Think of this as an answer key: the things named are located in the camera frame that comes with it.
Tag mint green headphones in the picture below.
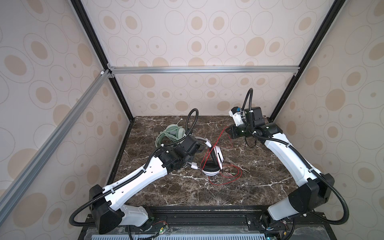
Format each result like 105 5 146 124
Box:
155 118 186 147

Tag black white headphones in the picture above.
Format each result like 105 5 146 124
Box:
189 137 224 177

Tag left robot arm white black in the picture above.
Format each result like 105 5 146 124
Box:
69 127 201 235

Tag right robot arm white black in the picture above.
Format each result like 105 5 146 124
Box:
226 89 350 225

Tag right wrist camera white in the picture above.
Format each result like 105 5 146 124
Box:
229 107 247 127

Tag silver aluminium rail back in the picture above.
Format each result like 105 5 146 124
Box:
103 66 300 75

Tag silver aluminium rail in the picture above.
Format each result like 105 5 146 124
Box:
1 69 112 225
103 66 300 75

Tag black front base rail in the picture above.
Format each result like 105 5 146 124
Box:
79 206 336 240

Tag silver aluminium rail left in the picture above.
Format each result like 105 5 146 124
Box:
1 69 112 225

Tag black corner frame post right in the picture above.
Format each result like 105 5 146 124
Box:
268 0 348 122

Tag black corner frame post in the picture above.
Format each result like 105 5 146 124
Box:
268 0 348 122
70 0 134 121

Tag black corner frame post left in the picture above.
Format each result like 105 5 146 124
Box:
70 0 134 121

